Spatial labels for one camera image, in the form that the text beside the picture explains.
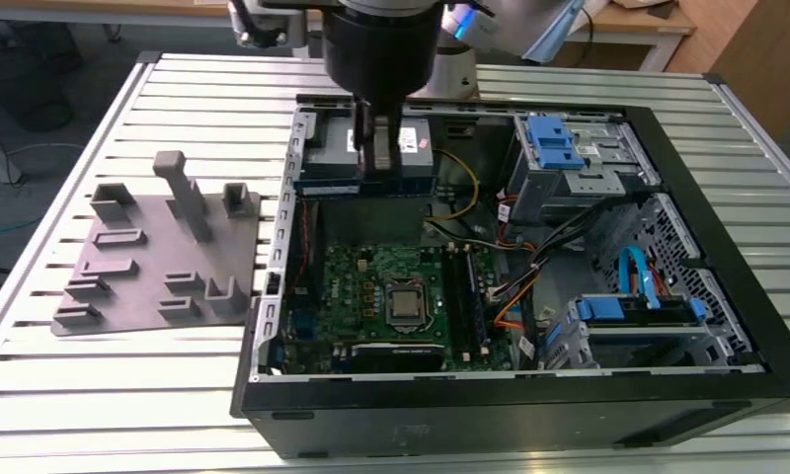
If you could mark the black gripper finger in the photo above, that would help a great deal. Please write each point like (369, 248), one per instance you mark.
(388, 138)
(365, 133)

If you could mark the green RAM stick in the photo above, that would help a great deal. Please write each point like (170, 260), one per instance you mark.
(329, 189)

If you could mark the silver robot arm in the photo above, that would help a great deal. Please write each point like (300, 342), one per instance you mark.
(454, 74)

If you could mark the black RAM slot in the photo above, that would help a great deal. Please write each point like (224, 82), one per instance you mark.
(457, 296)

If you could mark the installed RAM stick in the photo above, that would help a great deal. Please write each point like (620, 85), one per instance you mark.
(480, 316)

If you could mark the grey power supply unit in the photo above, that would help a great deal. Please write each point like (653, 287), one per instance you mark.
(369, 222)

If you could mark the tall blue disk carrier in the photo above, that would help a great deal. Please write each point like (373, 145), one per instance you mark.
(549, 143)

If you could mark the pale blue teach pendant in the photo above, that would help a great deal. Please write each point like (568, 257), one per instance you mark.
(556, 34)

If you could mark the green motherboard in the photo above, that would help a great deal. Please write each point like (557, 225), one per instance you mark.
(362, 276)

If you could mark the grey metal drive cage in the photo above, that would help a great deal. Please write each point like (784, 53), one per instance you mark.
(593, 182)

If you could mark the silver CPU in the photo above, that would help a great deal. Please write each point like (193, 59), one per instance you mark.
(406, 302)

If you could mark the long wooden desk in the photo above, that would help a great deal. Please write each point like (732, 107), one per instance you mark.
(138, 7)

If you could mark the CPU socket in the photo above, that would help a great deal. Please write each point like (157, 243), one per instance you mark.
(408, 326)

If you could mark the grey parts rack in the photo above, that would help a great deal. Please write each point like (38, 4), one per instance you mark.
(150, 237)

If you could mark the black graphics card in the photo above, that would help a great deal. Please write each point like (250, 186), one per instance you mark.
(394, 353)

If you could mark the wide blue disk carrier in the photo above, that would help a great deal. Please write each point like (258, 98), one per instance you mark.
(605, 308)

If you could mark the grey metal disk bay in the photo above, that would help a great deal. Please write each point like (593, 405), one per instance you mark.
(632, 336)

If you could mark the black PC case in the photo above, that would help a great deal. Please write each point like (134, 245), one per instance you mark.
(434, 424)

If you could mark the brown wooden cabinet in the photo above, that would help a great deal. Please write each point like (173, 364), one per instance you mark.
(764, 59)

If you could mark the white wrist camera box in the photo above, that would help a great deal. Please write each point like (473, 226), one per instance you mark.
(269, 24)

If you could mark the wooden desk white frame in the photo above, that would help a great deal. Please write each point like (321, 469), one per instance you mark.
(632, 29)

